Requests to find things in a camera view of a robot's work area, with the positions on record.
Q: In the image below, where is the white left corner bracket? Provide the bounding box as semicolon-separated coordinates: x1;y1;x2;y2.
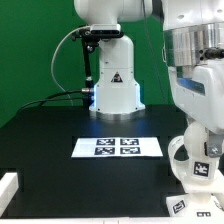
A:
0;172;19;217

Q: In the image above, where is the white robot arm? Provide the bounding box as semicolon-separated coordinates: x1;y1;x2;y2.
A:
74;0;224;157

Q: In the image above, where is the white cylindrical lamp shade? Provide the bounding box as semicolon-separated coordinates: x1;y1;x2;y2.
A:
167;134;191;184

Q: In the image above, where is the white lamp base with tags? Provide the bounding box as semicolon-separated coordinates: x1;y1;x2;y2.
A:
166;177;224;218

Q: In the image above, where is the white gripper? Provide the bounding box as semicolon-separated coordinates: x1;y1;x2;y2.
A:
168;63;224;158

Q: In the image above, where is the white sheet with tags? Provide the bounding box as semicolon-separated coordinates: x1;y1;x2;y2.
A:
71;137;163;158

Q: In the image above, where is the black cable on table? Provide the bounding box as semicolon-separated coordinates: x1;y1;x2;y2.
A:
16;88;96;114

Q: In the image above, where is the white lamp bulb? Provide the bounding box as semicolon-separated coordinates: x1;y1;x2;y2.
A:
184;122;213;181

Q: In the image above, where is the black camera on stand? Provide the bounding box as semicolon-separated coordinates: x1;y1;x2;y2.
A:
71;23;125;89

